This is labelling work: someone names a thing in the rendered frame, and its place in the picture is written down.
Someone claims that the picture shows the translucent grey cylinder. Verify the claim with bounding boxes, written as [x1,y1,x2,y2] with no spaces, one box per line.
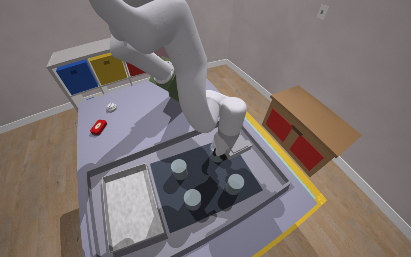
[226,174,244,195]
[171,159,188,180]
[184,189,201,211]
[210,145,222,162]

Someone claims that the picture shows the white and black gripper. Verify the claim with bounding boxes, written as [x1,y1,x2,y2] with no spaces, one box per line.
[211,131,229,161]

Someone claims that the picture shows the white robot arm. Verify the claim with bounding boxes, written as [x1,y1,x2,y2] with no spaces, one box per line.
[89,0,252,160]

